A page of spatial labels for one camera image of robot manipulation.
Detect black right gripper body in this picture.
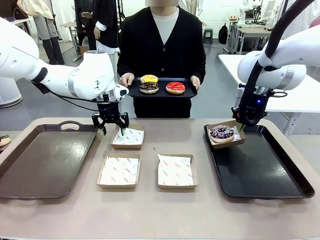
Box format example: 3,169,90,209
249,94,270,126

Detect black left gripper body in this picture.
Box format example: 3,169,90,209
96,101,120,123

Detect purple glazed donut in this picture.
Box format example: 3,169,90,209
209,125,235,143

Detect brown cardboard donut box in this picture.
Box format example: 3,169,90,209
96,153,142,189
206,119,247,150
110,124,146,150
157,153,199,190

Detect small black serving tray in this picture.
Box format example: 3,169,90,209
127,77,198,99

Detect yellow glazed donut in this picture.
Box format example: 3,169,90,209
139,74,159,85

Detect person left forearm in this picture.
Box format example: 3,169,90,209
191,53,207,79

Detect person right forearm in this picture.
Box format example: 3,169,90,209
116,53,134,77

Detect black plastic tray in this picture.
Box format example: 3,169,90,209
203,123,316,200

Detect dark brown plastic tray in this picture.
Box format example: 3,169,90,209
0,120,101,200

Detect person right hand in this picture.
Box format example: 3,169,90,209
119,72,136,88

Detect person left hand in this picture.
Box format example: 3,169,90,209
190,75,202,91

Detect large white table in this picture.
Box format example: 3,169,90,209
218,53,320,136

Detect chocolate sprinkled donut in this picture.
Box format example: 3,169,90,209
138,82,160,95

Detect red glazed donut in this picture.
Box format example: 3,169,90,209
165,81,186,95

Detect brown cardboard carton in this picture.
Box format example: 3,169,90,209
79,45,89,62

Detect person in black cardigan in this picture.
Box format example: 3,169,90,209
116,0,207,119

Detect beige work table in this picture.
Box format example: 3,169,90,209
233,23,273,55

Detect black backpack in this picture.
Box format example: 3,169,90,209
218,23,230,45

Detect mannequin in dark clothes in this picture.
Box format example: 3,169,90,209
74,0,97,52

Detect mannequin black jacket white trousers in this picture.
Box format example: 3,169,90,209
92,0,121,76

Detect grey plastic stool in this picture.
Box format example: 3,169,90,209
202,27,214,44

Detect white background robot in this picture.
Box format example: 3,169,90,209
238,0,254,26

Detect white hanging garment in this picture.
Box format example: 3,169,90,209
281,0,320,41

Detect mannequin beige top grey shorts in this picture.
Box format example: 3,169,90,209
16,0,66,66

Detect white side table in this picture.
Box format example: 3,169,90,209
9,17,35,48

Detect dark handbag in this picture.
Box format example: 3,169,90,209
13,6,29,20

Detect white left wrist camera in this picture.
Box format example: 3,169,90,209
113,84,130,97

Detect thick black cable sleeve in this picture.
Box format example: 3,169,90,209
231,0,318,127

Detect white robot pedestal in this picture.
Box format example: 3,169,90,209
0,76,23,109

